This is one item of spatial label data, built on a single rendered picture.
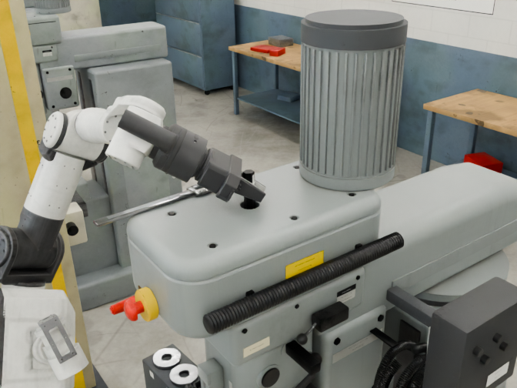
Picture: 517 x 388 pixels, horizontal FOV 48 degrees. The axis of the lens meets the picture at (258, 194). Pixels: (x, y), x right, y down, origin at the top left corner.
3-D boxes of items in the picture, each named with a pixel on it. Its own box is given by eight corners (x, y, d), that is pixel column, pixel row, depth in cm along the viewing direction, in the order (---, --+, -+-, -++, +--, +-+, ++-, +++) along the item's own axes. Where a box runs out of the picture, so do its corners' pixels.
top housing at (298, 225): (188, 354, 97) (181, 274, 90) (124, 282, 116) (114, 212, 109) (385, 262, 121) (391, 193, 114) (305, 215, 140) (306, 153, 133)
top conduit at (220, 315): (213, 339, 94) (212, 322, 92) (200, 326, 97) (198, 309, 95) (404, 250, 117) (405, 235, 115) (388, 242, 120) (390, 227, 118)
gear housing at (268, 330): (235, 373, 106) (233, 330, 102) (172, 308, 124) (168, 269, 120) (366, 306, 124) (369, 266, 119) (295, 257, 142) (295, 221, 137)
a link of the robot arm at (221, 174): (224, 187, 116) (169, 160, 113) (247, 148, 112) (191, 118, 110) (220, 216, 105) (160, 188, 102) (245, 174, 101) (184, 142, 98)
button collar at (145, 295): (150, 328, 103) (147, 300, 100) (136, 311, 107) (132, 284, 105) (161, 323, 104) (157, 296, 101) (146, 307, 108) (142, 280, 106)
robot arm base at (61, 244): (-32, 279, 124) (2, 291, 119) (-22, 220, 125) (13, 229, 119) (26, 278, 137) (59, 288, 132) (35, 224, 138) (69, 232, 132)
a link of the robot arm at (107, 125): (151, 157, 103) (119, 150, 113) (173, 112, 104) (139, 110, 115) (121, 139, 99) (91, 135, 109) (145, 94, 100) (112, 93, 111)
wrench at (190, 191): (99, 229, 103) (98, 225, 102) (91, 222, 106) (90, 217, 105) (214, 192, 116) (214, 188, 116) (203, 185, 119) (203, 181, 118)
